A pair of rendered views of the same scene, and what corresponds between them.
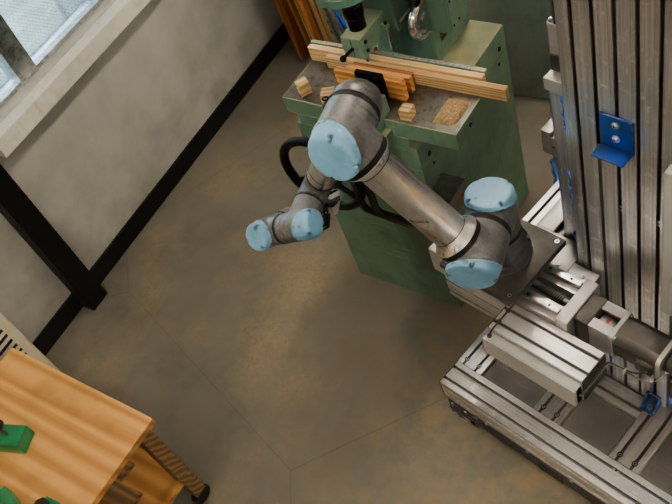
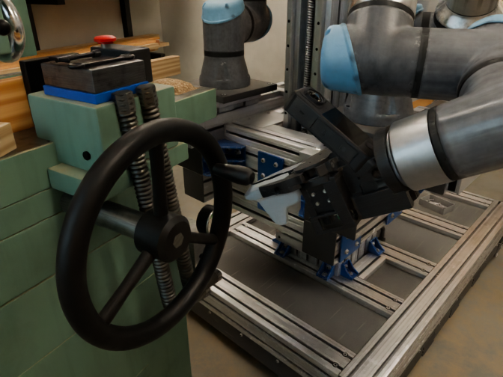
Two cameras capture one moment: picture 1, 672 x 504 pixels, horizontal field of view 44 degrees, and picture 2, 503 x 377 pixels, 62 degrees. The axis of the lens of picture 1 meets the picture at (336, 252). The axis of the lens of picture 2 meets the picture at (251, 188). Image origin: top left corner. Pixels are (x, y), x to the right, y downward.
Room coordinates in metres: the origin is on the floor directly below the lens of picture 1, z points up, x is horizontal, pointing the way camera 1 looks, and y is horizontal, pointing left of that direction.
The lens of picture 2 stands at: (1.83, 0.40, 1.09)
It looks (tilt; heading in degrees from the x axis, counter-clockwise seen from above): 26 degrees down; 251
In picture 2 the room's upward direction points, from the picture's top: straight up
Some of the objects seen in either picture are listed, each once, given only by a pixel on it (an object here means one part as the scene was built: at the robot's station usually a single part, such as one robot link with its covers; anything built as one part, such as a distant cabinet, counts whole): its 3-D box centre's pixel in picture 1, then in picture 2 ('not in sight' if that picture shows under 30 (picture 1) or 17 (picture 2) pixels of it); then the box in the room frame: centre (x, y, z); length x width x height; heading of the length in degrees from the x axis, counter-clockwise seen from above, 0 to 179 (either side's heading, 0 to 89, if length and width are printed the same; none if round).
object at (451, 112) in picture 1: (451, 109); (168, 84); (1.70, -0.45, 0.91); 0.10 x 0.07 x 0.02; 129
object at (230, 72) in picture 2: not in sight; (224, 66); (1.49, -0.81, 0.87); 0.15 x 0.15 x 0.10
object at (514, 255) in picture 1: (498, 239); (379, 94); (1.26, -0.37, 0.87); 0.15 x 0.15 x 0.10
